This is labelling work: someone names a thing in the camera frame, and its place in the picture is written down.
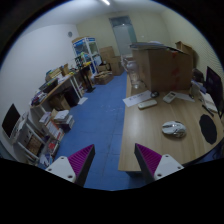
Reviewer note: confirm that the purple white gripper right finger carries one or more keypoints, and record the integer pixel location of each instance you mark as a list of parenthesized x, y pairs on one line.
[(155, 166)]

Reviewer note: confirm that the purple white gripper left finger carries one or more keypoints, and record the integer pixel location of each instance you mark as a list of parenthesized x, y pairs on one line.
[(74, 168)]

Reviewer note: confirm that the white grey computer mouse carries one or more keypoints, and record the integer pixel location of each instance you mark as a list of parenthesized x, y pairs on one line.
[(174, 128)]

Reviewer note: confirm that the round black mouse pad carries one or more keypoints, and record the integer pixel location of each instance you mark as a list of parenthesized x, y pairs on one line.
[(208, 129)]

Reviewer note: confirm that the black computer monitor right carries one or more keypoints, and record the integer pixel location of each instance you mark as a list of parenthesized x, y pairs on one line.
[(214, 87)]

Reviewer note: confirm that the white bookshelf with books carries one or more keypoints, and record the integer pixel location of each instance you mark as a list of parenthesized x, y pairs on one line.
[(36, 142)]

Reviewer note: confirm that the white remote control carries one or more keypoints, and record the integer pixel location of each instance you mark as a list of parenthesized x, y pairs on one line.
[(147, 104)]

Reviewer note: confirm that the white calculator device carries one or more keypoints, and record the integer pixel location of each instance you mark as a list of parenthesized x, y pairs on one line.
[(169, 97)]

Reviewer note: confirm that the white paper sheet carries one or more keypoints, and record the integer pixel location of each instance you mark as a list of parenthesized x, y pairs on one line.
[(138, 98)]

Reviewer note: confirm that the black pen on table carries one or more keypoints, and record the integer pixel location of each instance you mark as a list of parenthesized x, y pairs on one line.
[(208, 110)]

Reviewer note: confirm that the black monitor on left shelf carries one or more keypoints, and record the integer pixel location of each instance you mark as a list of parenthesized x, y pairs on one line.
[(10, 120)]

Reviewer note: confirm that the white keyboard at right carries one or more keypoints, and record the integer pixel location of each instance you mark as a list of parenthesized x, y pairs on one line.
[(209, 103)]

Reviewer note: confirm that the open cardboard box on floor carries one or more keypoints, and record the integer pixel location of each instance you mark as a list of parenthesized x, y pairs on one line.
[(103, 78)]

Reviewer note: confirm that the large cardboard box on table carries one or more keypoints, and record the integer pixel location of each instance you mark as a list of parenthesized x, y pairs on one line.
[(162, 68)]

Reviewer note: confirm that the clear plastic water jug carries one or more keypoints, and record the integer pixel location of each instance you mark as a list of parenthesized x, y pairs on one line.
[(133, 74)]

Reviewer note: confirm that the stacked cardboard boxes by door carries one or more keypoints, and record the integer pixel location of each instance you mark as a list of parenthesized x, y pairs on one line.
[(108, 56)]

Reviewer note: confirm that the grey door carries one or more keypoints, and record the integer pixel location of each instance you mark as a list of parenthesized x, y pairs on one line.
[(124, 33)]

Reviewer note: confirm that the wooden desk at left wall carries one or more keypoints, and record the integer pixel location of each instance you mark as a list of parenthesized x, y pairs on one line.
[(54, 86)]

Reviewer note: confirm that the round wall clock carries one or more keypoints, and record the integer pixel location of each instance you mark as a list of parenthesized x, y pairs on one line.
[(70, 34)]

